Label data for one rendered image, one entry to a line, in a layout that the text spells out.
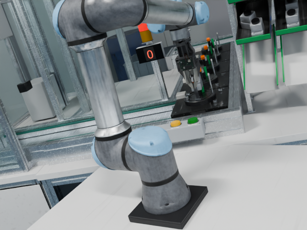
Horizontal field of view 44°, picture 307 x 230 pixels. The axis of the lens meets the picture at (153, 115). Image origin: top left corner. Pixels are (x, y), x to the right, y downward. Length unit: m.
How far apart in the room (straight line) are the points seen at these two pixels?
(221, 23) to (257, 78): 3.68
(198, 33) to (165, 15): 4.78
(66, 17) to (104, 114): 0.29
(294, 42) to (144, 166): 0.88
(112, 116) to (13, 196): 0.93
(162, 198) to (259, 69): 0.75
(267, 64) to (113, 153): 0.78
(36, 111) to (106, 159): 1.46
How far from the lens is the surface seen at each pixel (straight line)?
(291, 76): 1.61
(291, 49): 1.67
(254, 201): 1.15
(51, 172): 1.75
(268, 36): 1.54
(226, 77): 1.95
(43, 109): 2.57
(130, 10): 1.05
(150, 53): 1.77
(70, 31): 1.11
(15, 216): 2.01
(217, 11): 5.29
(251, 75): 1.63
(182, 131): 1.50
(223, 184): 1.25
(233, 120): 1.54
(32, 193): 1.89
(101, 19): 1.03
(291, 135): 1.49
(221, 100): 1.64
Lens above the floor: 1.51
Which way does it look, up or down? 19 degrees down
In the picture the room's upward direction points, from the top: 16 degrees counter-clockwise
